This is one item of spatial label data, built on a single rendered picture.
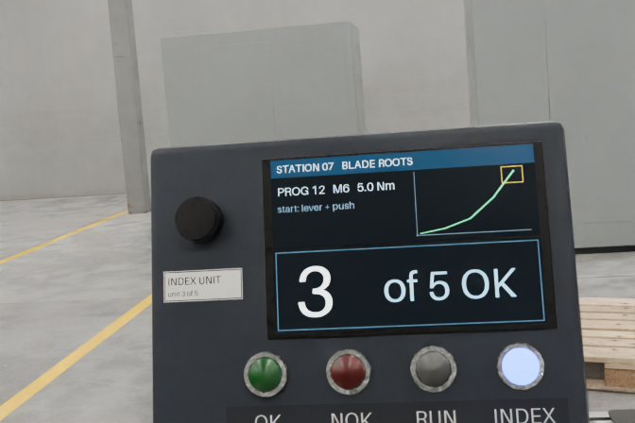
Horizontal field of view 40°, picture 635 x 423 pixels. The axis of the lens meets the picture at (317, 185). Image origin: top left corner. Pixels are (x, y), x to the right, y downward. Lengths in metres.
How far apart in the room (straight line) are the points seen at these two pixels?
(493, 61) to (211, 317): 5.91
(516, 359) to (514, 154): 0.12
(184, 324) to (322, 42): 7.48
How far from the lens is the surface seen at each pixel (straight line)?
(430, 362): 0.51
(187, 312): 0.54
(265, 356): 0.53
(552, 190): 0.53
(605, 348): 3.87
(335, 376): 0.52
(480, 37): 6.39
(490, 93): 6.39
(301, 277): 0.53
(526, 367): 0.51
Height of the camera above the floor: 1.28
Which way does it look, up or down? 6 degrees down
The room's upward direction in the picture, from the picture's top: 4 degrees counter-clockwise
